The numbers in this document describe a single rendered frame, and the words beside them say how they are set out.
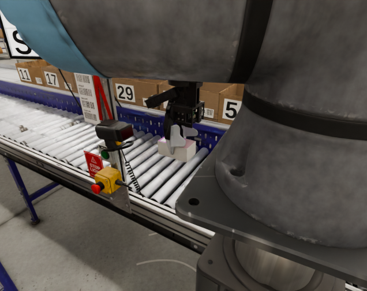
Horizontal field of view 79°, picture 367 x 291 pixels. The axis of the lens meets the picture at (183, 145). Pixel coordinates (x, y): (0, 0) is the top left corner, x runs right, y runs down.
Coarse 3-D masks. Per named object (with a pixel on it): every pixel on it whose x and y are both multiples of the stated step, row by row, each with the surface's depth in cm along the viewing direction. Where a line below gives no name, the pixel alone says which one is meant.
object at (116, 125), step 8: (112, 120) 74; (96, 128) 72; (104, 128) 70; (112, 128) 69; (120, 128) 68; (128, 128) 70; (104, 136) 71; (112, 136) 69; (120, 136) 68; (128, 136) 71; (112, 144) 74; (120, 144) 76
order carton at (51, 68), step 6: (48, 66) 191; (54, 66) 195; (42, 72) 187; (54, 72) 179; (66, 72) 171; (60, 78) 178; (66, 78) 174; (72, 78) 171; (60, 84) 182; (72, 84) 174; (66, 90) 181; (72, 90) 177
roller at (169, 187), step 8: (200, 152) 122; (208, 152) 127; (192, 160) 115; (200, 160) 119; (184, 168) 109; (192, 168) 112; (176, 176) 103; (184, 176) 106; (168, 184) 98; (176, 184) 100; (160, 192) 93; (168, 192) 96; (160, 200) 91
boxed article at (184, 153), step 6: (162, 138) 68; (162, 144) 66; (186, 144) 64; (192, 144) 65; (162, 150) 67; (168, 150) 66; (174, 150) 65; (180, 150) 63; (186, 150) 62; (192, 150) 66; (168, 156) 67; (174, 156) 66; (180, 156) 64; (186, 156) 63; (192, 156) 67; (186, 162) 64
